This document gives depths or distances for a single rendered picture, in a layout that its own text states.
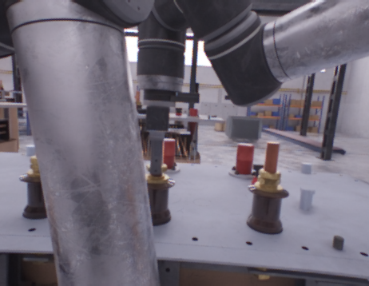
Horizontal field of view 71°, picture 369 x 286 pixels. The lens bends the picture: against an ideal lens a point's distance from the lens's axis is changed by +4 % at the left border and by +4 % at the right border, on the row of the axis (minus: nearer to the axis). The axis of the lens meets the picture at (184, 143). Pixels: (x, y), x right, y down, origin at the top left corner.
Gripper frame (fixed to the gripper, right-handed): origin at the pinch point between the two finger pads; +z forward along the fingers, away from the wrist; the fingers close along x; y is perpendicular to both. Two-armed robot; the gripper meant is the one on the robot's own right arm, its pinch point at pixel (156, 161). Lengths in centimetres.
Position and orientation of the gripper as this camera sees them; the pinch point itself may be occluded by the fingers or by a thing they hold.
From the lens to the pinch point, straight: 60.3
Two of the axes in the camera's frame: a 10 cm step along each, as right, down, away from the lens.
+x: 0.5, 1.5, -9.9
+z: -0.6, 9.9, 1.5
